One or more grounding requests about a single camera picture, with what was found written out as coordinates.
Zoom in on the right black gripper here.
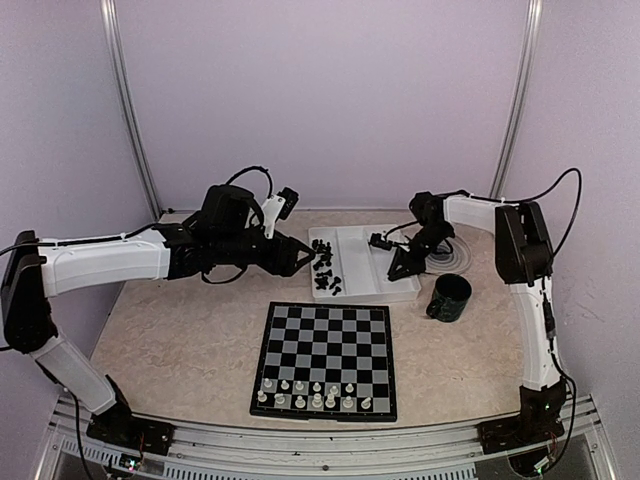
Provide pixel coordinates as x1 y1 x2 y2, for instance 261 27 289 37
390 223 453 280

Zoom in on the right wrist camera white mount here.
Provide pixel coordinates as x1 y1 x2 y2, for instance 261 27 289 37
368 233 405 251

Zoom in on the black and silver chessboard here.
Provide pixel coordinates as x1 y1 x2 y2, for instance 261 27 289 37
249 302 398 423

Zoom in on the left aluminium frame post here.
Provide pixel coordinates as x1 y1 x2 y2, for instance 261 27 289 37
100 0 163 220

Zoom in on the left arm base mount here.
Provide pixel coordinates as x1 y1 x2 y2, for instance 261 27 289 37
87 416 175 456

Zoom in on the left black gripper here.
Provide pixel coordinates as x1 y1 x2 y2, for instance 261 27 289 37
214 230 316 277

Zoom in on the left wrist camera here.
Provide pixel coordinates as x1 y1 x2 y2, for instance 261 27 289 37
262 187 299 239

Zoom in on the white plate with rings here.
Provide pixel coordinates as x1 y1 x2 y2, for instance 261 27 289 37
426 238 472 275

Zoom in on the aluminium frame post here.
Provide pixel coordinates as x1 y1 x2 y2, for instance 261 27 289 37
489 0 543 198
100 0 163 220

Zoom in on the white chess rook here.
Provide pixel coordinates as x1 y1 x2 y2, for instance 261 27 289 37
325 394 336 408

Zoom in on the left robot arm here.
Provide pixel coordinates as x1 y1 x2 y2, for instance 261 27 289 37
1 183 315 445

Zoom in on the white chess pawn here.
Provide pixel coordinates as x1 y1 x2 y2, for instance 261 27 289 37
295 395 306 409

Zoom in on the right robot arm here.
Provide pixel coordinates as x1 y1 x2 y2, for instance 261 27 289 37
369 190 567 444

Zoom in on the dark green mug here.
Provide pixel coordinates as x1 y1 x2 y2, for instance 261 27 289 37
426 273 472 323

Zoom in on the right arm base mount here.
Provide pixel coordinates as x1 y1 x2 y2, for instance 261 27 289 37
477 417 565 455

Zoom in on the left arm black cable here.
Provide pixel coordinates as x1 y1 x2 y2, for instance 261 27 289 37
222 164 275 201

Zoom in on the white plastic divided tray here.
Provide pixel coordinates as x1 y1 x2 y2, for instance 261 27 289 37
308 224 421 305

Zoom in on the right aluminium frame post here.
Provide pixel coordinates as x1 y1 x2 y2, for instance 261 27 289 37
489 0 543 198

